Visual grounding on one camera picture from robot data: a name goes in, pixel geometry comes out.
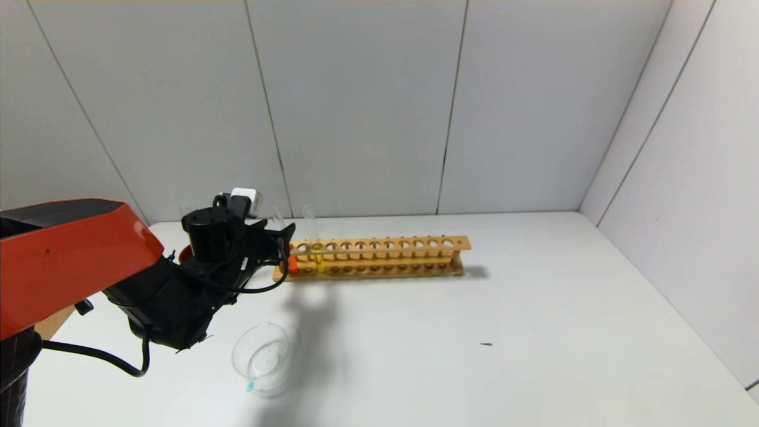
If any test tube with red pigment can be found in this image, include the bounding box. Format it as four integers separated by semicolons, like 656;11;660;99
271;208;299;275

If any test tube with yellow pigment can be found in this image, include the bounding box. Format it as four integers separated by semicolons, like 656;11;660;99
302;205;326;274

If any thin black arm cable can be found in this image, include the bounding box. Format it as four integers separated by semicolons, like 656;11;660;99
199;228;290;295

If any wooden test tube rack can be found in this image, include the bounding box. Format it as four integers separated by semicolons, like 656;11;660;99
273;235;472;282

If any thick black hanging cable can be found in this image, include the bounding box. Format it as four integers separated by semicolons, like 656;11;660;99
40;331;151;378

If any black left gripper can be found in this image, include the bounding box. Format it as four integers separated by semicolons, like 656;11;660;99
237;219;296;274

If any clear glass beaker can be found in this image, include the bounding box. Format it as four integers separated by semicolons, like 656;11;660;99
231;322;303;399

